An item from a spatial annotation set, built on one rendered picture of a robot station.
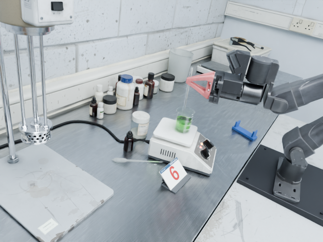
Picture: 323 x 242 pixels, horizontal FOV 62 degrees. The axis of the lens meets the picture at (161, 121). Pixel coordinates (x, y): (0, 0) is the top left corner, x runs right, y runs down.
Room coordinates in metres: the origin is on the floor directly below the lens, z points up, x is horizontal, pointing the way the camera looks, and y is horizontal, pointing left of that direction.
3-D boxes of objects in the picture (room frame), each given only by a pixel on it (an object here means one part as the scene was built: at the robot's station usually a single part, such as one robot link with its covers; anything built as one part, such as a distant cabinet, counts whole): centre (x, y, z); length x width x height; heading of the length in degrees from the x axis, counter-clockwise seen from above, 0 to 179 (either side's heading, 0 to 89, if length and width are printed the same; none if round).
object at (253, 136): (0.94, -0.33, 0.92); 0.10 x 0.03 x 0.04; 46
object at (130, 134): (0.70, 0.09, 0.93); 0.03 x 0.03 x 0.07
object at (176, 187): (0.59, -0.07, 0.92); 0.09 x 0.06 x 0.04; 151
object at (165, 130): (0.72, -0.05, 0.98); 0.12 x 0.12 x 0.01; 79
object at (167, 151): (0.72, -0.08, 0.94); 0.22 x 0.13 x 0.08; 79
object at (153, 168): (0.62, -0.01, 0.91); 0.06 x 0.06 x 0.02
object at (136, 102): (1.02, 0.12, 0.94); 0.03 x 0.03 x 0.08
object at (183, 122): (0.72, -0.06, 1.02); 0.06 x 0.05 x 0.08; 120
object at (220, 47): (1.93, -0.46, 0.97); 0.37 x 0.31 x 0.14; 148
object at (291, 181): (0.67, -0.41, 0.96); 0.20 x 0.07 x 0.08; 159
